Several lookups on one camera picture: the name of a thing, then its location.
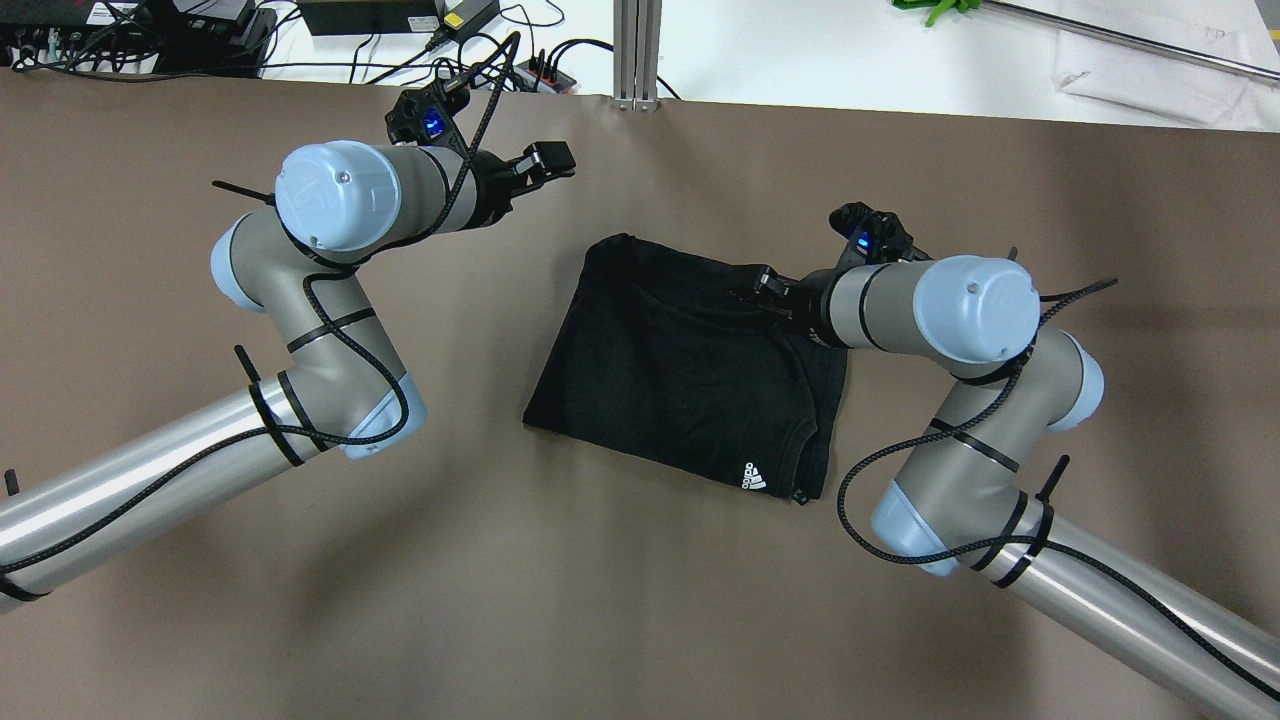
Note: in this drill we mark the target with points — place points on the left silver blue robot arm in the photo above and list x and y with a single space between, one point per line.
334 205

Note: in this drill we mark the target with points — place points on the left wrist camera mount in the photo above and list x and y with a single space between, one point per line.
425 117

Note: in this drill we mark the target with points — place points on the black power adapter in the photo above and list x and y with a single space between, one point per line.
353 18

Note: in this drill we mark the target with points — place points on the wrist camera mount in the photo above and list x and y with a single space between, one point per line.
872 237
425 117

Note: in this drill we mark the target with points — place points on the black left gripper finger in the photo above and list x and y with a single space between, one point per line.
546 161

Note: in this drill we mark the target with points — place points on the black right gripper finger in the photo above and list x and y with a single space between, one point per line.
771 291

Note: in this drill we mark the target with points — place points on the aluminium frame post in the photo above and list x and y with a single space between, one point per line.
636 40

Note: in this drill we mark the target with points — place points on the green plastic clamp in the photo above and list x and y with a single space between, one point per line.
937 8

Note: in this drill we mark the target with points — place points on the white cloth on table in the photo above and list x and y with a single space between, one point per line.
1171 88

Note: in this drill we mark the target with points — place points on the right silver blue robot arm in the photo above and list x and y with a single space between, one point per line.
948 499

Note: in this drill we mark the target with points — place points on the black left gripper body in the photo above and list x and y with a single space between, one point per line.
490 189

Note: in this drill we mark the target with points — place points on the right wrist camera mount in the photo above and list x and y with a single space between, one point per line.
872 237

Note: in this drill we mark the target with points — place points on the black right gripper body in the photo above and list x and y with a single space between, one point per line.
808 303

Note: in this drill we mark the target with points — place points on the black printed t-shirt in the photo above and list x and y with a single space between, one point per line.
655 358

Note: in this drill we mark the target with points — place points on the metal rod on table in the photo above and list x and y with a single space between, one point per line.
1265 76

